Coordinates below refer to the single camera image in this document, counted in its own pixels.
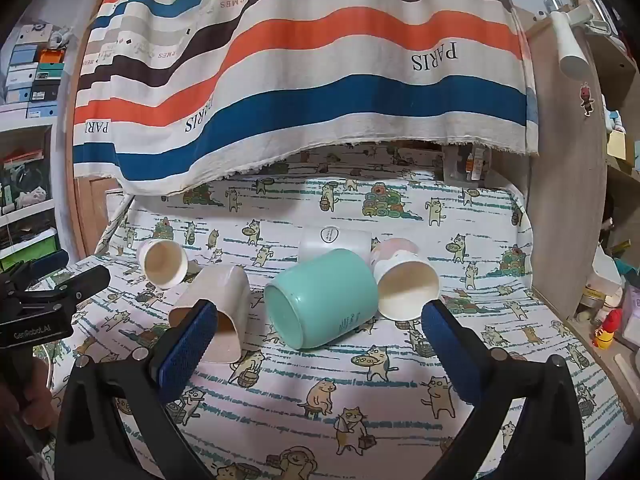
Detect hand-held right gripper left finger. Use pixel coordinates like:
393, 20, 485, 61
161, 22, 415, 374
54, 299, 219, 480

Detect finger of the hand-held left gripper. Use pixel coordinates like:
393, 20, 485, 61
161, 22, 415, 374
22, 249, 69, 283
47, 265, 111, 307

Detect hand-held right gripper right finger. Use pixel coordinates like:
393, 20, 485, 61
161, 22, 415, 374
421, 301, 586, 480

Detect mint green cup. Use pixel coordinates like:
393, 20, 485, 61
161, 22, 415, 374
264, 249, 378, 351

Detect beige square cup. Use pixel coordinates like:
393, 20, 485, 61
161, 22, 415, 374
168, 265, 250, 364

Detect small white cup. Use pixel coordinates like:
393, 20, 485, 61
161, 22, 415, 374
137, 238, 189, 289

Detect pink and white cup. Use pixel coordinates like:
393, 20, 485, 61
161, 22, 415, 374
370, 238, 441, 321

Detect white cup with round label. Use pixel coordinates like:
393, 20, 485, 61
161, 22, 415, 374
298, 226, 374, 264

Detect person's left hand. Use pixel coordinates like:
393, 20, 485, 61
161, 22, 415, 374
15, 355, 53, 428

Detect green storage bin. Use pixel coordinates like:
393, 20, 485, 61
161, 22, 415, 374
0, 229, 59, 272

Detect cat print bed sheet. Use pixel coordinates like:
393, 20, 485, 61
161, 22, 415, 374
42, 141, 633, 480

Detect white shelf unit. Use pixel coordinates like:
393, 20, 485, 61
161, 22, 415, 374
0, 20, 73, 273

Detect glass jar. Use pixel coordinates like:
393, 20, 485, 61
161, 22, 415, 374
576, 287, 609, 324

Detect red and yellow toy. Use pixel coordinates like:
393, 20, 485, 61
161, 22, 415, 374
593, 308, 624, 351

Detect stack of shoe boxes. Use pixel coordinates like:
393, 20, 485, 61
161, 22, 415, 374
5, 42, 67, 119

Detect clear plastic box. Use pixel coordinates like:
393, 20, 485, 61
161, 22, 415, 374
442, 142, 494, 187

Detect wooden shelf unit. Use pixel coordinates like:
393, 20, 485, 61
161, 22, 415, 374
524, 7, 640, 376

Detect yellow sticky notes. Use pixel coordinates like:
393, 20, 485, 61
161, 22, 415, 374
607, 130, 629, 164

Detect cartoon sticker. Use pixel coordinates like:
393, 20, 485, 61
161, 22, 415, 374
579, 81, 597, 117

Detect striped cloth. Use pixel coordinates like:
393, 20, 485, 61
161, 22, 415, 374
72, 0, 541, 197

